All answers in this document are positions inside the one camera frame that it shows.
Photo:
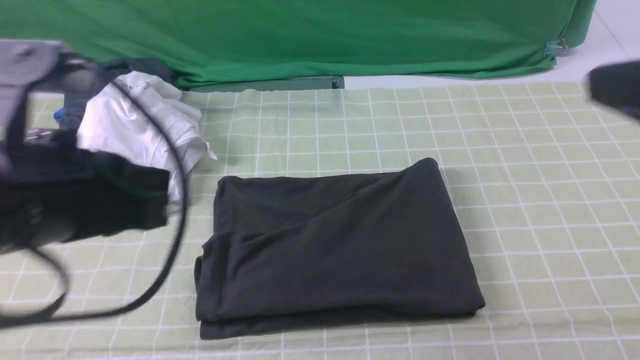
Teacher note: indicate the blue crumpled garment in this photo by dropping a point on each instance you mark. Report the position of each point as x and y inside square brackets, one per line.
[59, 116]

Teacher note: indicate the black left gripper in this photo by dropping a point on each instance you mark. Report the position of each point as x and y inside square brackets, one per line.
[52, 193]

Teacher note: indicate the blue binder clip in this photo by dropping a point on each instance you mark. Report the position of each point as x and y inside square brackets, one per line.
[556, 48]

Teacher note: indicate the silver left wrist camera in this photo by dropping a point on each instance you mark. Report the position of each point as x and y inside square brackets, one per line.
[35, 65]

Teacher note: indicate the green metal base bar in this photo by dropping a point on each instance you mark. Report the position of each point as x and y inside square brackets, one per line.
[310, 83]

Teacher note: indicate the green backdrop cloth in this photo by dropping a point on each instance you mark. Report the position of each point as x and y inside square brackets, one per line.
[220, 41]

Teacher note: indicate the white crumpled shirt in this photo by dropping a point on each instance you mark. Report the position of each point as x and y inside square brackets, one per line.
[111, 123]

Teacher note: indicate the light green checkered tablecloth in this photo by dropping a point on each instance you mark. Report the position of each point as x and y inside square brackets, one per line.
[545, 186]

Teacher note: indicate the dark gray long-sleeved shirt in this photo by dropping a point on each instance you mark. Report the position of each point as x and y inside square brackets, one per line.
[296, 253]

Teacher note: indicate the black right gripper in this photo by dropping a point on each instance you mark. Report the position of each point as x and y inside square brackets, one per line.
[616, 86]

